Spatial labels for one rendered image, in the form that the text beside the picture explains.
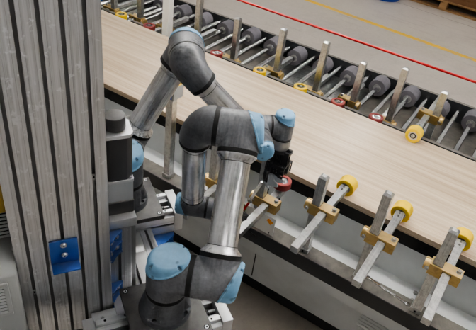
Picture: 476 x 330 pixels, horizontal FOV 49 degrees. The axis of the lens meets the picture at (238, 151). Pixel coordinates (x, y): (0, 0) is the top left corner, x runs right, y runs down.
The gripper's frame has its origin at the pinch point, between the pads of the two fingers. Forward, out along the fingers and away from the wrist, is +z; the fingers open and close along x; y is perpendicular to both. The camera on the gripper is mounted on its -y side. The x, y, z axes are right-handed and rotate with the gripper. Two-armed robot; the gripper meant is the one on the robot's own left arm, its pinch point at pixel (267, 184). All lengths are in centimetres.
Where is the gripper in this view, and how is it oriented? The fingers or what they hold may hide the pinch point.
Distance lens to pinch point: 212.8
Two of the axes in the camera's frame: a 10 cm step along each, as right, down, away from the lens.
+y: 8.3, 4.0, -3.9
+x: 5.5, -4.4, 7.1
